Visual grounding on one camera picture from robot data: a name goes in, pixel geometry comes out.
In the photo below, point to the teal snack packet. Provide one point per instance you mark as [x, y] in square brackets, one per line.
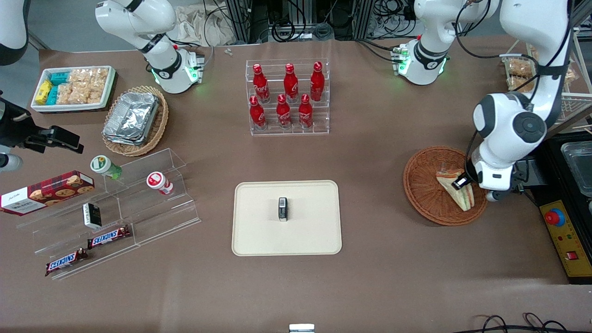
[60, 77]
[52, 95]

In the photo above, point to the red tartan cookie box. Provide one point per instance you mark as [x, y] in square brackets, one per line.
[46, 192]

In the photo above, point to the brown Snickers bar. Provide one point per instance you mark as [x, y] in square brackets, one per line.
[66, 262]
[108, 237]

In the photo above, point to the triangular sandwich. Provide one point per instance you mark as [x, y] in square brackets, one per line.
[462, 200]

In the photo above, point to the clear plastic container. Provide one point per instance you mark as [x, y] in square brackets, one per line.
[578, 166]

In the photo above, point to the silver foil tray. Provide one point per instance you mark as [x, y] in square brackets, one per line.
[132, 118]

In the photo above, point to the red drink bottle white lid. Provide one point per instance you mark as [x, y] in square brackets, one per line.
[158, 181]

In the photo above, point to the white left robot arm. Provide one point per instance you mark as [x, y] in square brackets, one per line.
[527, 18]

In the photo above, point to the white crumpled cloth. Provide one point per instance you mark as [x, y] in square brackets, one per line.
[194, 27]

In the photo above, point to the black appliance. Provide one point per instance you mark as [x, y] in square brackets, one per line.
[550, 185]

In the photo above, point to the white rectangular snack bin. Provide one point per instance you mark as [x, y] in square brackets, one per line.
[41, 107]

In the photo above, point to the clear bag rice crackers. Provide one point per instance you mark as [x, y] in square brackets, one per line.
[97, 93]
[99, 76]
[64, 94]
[80, 76]
[79, 94]

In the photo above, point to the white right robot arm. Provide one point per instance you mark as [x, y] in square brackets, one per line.
[138, 18]

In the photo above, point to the grey metal bar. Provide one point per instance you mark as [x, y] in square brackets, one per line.
[569, 125]

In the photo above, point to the yellow emergency stop box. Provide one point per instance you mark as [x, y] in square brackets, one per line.
[573, 240]

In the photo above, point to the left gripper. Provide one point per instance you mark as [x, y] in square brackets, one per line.
[460, 183]

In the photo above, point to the small black grey device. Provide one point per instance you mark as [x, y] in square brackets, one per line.
[282, 210]

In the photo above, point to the beige plastic tray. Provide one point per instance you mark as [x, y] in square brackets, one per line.
[314, 231]

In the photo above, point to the green drink bottle white lid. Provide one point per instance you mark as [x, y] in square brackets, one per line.
[104, 165]

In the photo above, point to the clear bag fried snacks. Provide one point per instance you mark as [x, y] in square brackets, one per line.
[519, 68]
[520, 84]
[570, 75]

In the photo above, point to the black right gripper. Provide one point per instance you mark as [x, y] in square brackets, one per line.
[18, 131]

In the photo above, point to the red cola bottle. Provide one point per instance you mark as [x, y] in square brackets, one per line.
[261, 85]
[283, 114]
[305, 114]
[290, 85]
[317, 83]
[257, 115]

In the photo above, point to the light tan wicker basket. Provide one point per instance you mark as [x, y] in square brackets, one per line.
[159, 125]

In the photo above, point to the small black white box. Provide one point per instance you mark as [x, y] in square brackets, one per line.
[92, 215]

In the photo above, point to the yellow snack packet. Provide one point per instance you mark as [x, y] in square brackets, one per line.
[43, 91]

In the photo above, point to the clear acrylic step shelf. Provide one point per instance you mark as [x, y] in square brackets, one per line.
[152, 217]

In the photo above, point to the clear acrylic bottle rack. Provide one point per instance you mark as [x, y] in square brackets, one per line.
[319, 125]

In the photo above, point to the brown round wicker basket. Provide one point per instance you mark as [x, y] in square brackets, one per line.
[425, 194]

